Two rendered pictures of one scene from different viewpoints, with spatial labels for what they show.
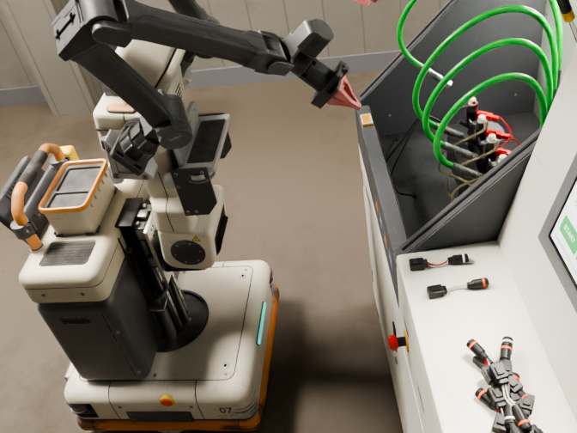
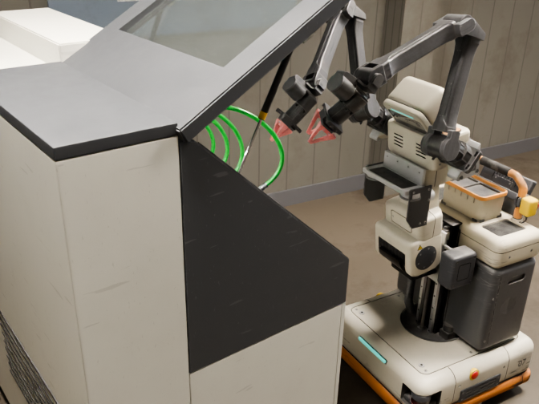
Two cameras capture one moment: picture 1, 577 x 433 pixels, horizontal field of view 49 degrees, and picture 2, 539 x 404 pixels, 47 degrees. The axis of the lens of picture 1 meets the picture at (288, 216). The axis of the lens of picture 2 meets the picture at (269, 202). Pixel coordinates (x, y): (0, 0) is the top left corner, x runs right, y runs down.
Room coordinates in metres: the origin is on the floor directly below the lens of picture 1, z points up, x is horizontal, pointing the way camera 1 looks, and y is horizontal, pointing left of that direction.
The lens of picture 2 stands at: (2.73, -1.58, 1.94)
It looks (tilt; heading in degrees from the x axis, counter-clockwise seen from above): 26 degrees down; 137
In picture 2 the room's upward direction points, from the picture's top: 1 degrees clockwise
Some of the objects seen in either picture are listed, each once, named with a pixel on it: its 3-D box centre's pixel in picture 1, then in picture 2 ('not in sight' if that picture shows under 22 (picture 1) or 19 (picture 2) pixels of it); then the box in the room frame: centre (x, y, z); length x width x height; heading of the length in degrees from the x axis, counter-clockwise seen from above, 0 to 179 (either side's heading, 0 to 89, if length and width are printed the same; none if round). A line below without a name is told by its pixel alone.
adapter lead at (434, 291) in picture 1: (458, 287); not in sight; (0.84, -0.31, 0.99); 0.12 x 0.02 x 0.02; 88
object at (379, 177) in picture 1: (381, 191); not in sight; (1.32, -0.26, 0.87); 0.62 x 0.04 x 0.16; 175
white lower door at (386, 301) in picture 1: (384, 294); not in sight; (1.32, -0.25, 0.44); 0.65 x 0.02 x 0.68; 175
